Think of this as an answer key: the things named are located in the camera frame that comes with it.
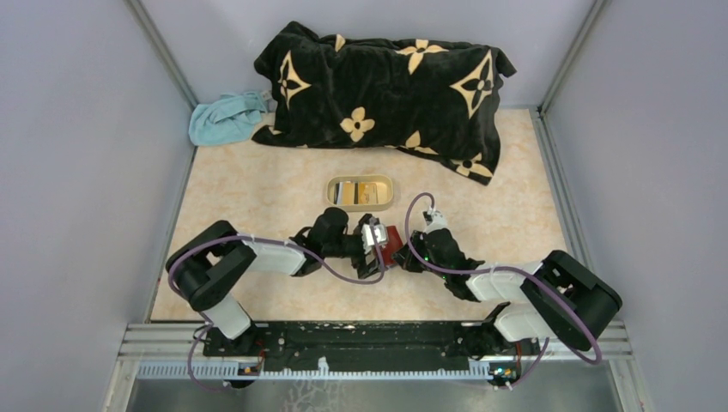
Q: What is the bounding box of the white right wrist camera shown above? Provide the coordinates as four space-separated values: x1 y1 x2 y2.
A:
422 209 449 233

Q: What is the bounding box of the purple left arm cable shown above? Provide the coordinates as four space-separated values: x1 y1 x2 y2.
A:
166 221 389 393

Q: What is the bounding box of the beige oval tray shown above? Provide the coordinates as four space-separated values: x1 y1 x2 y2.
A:
325 174 394 212

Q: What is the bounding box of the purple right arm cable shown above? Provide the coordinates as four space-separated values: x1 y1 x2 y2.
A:
403 192 604 391

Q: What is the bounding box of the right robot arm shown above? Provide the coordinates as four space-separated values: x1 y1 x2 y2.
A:
393 229 622 354

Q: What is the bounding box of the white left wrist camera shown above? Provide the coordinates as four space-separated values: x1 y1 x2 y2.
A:
361 215 389 248

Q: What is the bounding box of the red leather card holder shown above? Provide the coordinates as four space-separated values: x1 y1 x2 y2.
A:
380 225 403 269

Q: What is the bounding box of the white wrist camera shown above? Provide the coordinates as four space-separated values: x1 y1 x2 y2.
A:
361 215 389 248
422 209 449 233

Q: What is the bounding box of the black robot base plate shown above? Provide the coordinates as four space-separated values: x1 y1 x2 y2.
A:
203 321 540 373

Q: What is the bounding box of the black cream patterned blanket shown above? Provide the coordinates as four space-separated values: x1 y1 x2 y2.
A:
252 21 516 185

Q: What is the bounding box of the light blue cloth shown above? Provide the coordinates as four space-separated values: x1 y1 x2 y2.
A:
188 91 273 147

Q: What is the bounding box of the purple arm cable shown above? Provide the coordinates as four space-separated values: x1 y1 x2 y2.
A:
403 192 604 391
166 221 389 393

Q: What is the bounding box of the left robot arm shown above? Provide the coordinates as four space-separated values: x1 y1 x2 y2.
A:
165 207 391 355

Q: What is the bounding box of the aluminium frame rail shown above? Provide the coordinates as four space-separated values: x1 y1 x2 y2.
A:
116 321 634 381

